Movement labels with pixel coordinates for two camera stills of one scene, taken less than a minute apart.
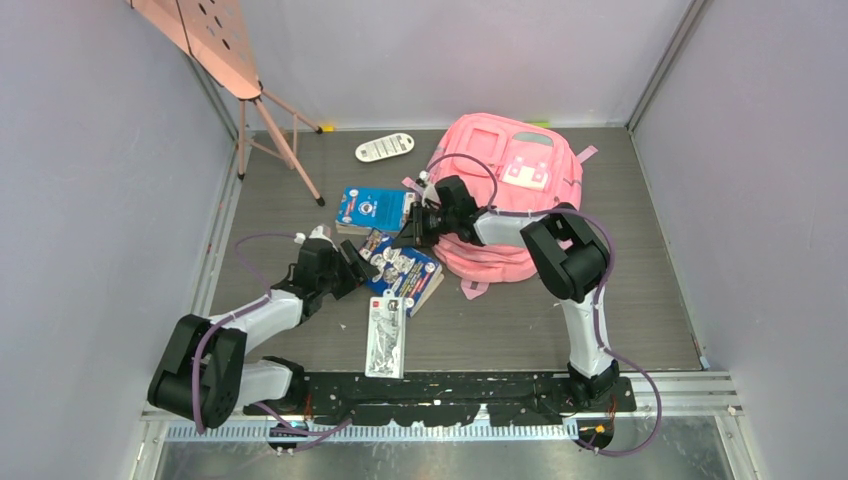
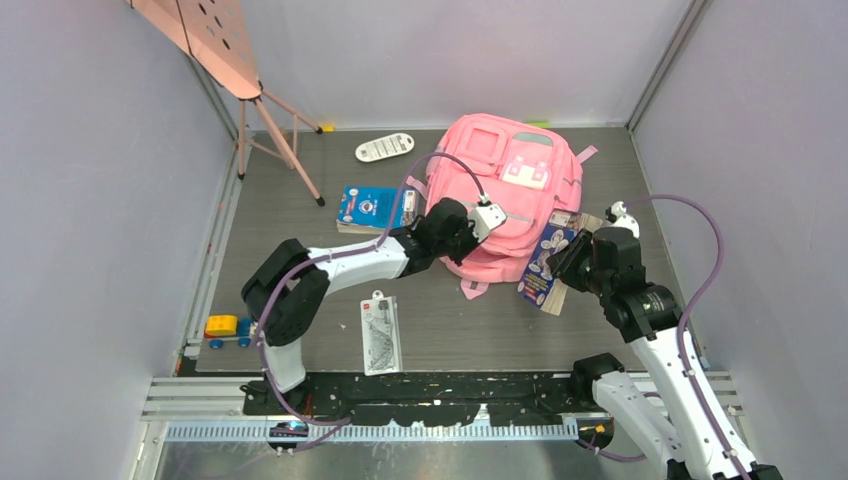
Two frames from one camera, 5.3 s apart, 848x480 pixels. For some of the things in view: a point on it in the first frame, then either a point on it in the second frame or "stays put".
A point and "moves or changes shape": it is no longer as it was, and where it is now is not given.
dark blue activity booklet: [409, 272] moves or changes shape
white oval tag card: [383, 147] stays put
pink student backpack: [510, 164] stays put
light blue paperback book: [364, 208] stays put
